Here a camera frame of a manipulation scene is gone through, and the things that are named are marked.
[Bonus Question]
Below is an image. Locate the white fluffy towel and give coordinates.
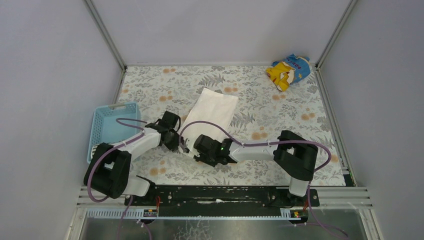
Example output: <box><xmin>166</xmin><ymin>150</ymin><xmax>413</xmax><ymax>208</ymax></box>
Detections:
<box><xmin>178</xmin><ymin>88</ymin><xmax>239</xmax><ymax>158</ymax></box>

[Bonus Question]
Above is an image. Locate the green white striped towel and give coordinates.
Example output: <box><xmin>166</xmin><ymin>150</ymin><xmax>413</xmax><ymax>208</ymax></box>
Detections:
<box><xmin>89</xmin><ymin>144</ymin><xmax>99</xmax><ymax>159</ymax></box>

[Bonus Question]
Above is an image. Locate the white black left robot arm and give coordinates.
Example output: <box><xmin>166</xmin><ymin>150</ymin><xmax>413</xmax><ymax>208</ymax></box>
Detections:
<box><xmin>83</xmin><ymin>111</ymin><xmax>182</xmax><ymax>203</ymax></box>

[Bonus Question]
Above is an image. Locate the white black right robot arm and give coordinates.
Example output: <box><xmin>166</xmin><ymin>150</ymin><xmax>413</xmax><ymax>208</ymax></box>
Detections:
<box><xmin>193</xmin><ymin>130</ymin><xmax>318</xmax><ymax>197</ymax></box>

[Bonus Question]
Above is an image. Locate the light blue plastic basket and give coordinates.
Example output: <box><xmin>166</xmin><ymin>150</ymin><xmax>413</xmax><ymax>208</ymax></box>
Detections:
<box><xmin>86</xmin><ymin>101</ymin><xmax>141</xmax><ymax>163</ymax></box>

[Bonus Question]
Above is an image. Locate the floral patterned table mat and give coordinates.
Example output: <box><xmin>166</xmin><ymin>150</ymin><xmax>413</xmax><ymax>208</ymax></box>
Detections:
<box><xmin>117</xmin><ymin>66</ymin><xmax>346</xmax><ymax>186</ymax></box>

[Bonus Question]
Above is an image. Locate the blue yellow cartoon towel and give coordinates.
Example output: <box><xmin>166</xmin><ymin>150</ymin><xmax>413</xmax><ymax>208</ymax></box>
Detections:
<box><xmin>265</xmin><ymin>54</ymin><xmax>313</xmax><ymax>92</ymax></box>

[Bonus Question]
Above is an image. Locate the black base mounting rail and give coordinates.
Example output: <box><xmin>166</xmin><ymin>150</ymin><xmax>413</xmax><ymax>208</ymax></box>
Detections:
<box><xmin>124</xmin><ymin>185</ymin><xmax>320</xmax><ymax>213</ymax></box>

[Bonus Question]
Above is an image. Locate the white slotted cable duct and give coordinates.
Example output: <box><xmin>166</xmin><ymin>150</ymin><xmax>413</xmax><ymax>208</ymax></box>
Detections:
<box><xmin>86</xmin><ymin>208</ymin><xmax>301</xmax><ymax>221</ymax></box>

